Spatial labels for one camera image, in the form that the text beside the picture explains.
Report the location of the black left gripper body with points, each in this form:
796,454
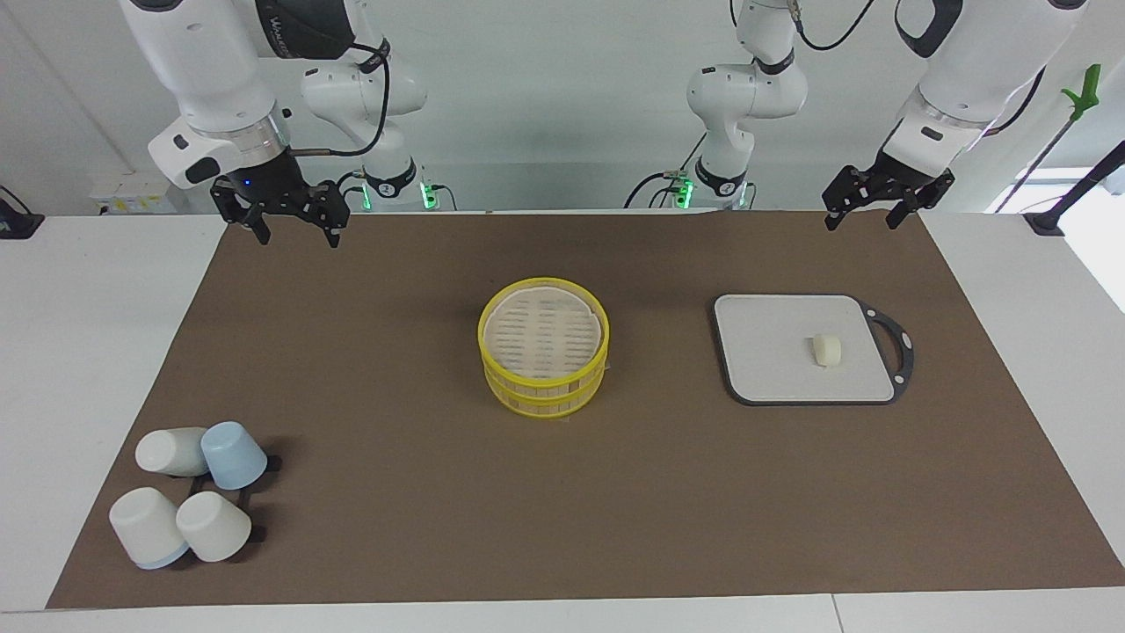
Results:
888,183

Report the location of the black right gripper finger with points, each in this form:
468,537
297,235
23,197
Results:
332,230
261,229

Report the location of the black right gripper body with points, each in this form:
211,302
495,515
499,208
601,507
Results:
277,189

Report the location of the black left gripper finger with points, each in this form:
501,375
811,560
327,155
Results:
898,216
833,220

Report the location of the white steamed bun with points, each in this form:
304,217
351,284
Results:
826,350

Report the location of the yellow-rimmed container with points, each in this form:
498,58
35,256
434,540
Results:
543,327

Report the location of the yellow steamer basket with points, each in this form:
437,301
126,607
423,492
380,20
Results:
545,403

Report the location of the white cutting board grey rim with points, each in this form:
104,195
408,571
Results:
773,352

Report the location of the black stand pole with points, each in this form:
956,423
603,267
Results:
1046,220

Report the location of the brown table mat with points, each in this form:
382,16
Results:
395,396

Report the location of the green clamp on rod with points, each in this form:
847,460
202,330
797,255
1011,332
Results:
1083,92

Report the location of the light blue cup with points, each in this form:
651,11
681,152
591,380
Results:
233,455

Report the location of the white bottle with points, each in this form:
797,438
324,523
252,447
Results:
167,451

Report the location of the black device on table edge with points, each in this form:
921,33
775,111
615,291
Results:
16,224

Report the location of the plain white cup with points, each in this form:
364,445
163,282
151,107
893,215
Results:
214,526

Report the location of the black cup rack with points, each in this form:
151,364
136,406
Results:
255,532

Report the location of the white cup with blue rim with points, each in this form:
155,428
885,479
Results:
145,526

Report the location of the white wall power outlet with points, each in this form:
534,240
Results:
132,193

